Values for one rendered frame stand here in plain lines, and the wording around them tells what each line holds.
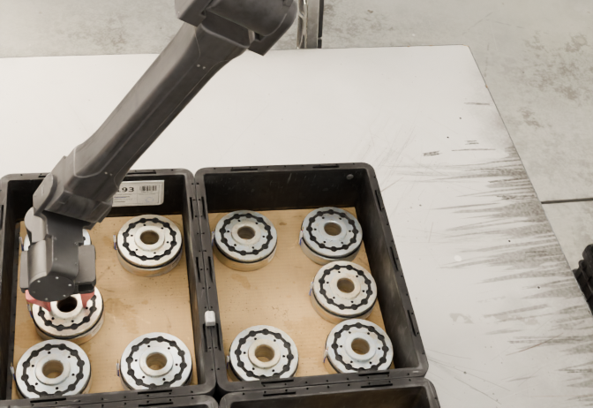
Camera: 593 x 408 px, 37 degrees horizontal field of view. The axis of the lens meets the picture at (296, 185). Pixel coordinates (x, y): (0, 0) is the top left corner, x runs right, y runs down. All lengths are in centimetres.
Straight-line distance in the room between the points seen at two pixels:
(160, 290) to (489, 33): 221
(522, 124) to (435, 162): 125
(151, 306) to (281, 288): 21
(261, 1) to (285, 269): 64
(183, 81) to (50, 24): 219
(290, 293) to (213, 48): 59
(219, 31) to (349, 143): 93
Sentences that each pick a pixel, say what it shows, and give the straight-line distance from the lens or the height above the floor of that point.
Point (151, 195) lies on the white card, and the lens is 147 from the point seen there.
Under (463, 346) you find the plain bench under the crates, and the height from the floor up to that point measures 70.
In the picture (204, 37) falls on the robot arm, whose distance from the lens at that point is 94.
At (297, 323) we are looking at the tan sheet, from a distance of 141.
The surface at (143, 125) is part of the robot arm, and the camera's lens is 103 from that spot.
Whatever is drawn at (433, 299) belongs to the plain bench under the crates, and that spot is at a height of 70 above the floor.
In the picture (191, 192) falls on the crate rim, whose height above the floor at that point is 93.
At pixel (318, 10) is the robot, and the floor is 69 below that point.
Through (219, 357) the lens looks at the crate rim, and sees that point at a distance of 125.
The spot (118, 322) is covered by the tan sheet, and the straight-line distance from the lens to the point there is 139.
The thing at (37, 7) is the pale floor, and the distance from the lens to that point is 323.
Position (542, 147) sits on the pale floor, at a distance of 303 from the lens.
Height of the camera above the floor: 201
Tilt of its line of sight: 49 degrees down
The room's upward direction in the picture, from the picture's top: 11 degrees clockwise
